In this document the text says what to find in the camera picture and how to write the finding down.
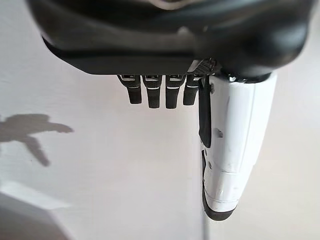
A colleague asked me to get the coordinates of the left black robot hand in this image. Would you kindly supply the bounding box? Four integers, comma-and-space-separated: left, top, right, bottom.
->
26, 0, 313, 222

